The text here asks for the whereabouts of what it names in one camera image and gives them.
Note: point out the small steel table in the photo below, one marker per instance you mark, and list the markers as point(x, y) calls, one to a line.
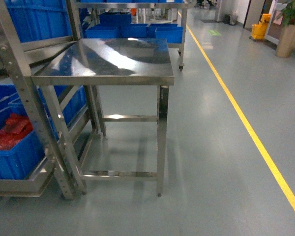
point(108, 62)

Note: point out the yellow mop bucket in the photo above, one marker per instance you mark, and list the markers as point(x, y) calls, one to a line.
point(259, 30)

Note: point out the plant in tan planter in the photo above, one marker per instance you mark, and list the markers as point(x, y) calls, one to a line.
point(286, 42)

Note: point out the red packaged parts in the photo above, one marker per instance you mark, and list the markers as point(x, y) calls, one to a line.
point(16, 127)

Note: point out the blue bin with red parts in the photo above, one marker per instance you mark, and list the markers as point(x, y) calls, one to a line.
point(19, 161)

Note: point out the steel shelf rack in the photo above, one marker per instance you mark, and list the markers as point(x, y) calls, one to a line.
point(44, 109)

